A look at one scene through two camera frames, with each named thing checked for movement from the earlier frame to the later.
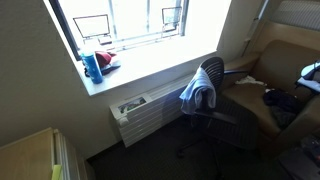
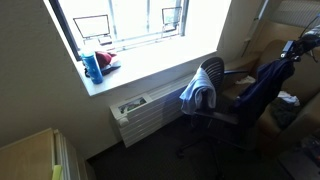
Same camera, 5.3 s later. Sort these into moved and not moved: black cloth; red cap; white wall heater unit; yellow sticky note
Moved: black cloth
Not moved: white wall heater unit; red cap; yellow sticky note
